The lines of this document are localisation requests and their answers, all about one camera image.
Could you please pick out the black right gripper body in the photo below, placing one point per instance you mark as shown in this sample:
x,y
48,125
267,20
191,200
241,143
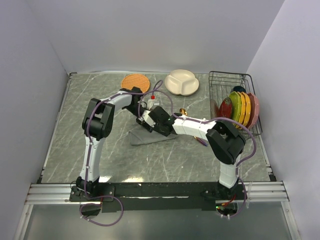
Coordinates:
x,y
157,128

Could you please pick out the grey cloth napkin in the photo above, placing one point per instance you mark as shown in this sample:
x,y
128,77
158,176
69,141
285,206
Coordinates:
x,y
141,137

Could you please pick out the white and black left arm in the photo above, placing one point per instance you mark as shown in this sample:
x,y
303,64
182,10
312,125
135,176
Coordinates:
x,y
97,125

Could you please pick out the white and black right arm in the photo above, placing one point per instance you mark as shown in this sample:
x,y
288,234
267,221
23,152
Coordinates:
x,y
226,142

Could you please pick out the gold spoon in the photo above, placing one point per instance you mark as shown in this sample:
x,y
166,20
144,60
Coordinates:
x,y
183,112

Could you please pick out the orange woven round coaster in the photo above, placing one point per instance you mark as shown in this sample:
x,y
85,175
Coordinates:
x,y
136,80

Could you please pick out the iridescent purple knife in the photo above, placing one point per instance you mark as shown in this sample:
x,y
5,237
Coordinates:
x,y
201,141

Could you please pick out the cream divided plate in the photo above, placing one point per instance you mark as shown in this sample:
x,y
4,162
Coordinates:
x,y
181,82

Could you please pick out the red patterned plate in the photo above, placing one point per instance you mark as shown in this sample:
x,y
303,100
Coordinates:
x,y
226,108

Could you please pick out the green scalloped plate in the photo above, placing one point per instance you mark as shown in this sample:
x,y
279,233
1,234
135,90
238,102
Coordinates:
x,y
236,105

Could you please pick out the dark blue bowl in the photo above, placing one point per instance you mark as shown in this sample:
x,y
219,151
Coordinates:
x,y
239,88

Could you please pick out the yellow scalloped plate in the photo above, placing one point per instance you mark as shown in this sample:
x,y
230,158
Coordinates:
x,y
243,108

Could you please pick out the orange scalloped plate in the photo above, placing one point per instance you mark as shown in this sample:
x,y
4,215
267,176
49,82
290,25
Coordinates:
x,y
248,109

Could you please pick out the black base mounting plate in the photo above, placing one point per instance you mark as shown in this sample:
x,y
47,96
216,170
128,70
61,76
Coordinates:
x,y
148,196

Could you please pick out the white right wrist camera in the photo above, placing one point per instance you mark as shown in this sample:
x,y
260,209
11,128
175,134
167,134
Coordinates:
x,y
146,121

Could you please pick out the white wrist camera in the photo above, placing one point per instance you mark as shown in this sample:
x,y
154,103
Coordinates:
x,y
146,121
153,102

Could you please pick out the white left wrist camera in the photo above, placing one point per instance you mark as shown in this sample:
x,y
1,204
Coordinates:
x,y
153,102

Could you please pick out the black wire dish rack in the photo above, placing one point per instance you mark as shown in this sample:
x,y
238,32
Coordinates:
x,y
221,85

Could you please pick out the aluminium frame rail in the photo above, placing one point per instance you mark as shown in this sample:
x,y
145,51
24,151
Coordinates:
x,y
59,194

